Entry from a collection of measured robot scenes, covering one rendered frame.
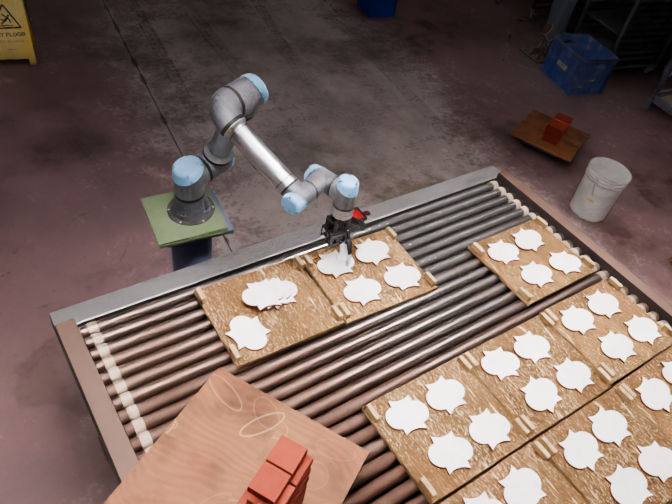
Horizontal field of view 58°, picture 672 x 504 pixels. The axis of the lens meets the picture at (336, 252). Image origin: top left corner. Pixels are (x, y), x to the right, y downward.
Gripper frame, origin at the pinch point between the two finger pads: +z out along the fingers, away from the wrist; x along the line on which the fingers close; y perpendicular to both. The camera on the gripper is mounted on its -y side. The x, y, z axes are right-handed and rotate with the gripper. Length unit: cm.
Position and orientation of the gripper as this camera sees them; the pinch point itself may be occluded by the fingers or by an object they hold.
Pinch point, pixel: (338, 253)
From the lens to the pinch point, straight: 226.6
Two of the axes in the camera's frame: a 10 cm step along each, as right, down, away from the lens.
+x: 5.1, 6.6, -5.5
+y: -8.5, 2.7, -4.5
